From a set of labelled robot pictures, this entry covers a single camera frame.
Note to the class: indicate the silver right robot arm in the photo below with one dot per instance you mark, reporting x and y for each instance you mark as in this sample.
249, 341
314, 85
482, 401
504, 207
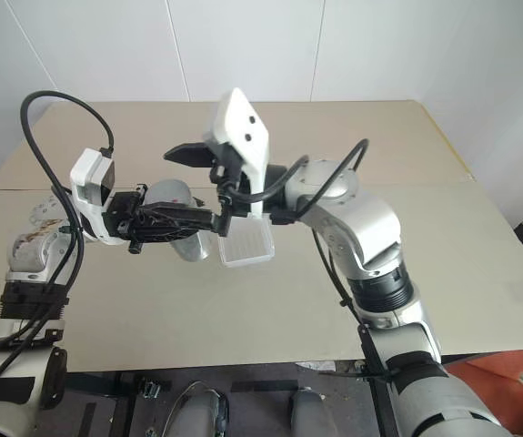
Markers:
361, 218

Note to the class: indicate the dark rounded shape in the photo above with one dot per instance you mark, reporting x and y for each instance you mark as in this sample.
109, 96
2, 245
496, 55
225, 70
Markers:
306, 414

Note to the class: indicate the orange cloth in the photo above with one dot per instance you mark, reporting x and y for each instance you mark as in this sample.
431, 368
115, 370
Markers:
488, 378

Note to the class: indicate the grey jar lid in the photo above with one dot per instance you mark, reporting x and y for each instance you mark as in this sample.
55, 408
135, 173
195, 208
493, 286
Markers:
167, 193

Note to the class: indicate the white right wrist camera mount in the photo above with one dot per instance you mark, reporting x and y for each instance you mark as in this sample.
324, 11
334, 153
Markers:
243, 132

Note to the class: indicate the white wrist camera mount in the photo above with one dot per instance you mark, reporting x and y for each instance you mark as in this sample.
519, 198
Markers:
243, 132
90, 182

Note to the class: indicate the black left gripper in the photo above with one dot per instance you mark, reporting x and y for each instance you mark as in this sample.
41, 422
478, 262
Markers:
122, 214

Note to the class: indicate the silver jar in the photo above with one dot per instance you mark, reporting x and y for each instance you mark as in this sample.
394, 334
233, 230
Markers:
193, 250

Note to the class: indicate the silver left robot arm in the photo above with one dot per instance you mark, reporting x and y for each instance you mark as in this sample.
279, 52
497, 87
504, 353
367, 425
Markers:
29, 255

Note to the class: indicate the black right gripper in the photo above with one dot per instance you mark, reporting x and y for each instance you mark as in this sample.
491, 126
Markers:
230, 164

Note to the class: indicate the clear plastic box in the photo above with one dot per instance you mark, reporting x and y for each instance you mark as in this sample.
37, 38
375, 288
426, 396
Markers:
247, 246

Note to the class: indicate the small metal clamp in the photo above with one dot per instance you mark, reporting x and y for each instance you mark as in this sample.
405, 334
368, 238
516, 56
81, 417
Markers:
152, 389

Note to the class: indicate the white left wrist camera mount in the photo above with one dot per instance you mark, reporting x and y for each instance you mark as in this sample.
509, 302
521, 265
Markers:
90, 182

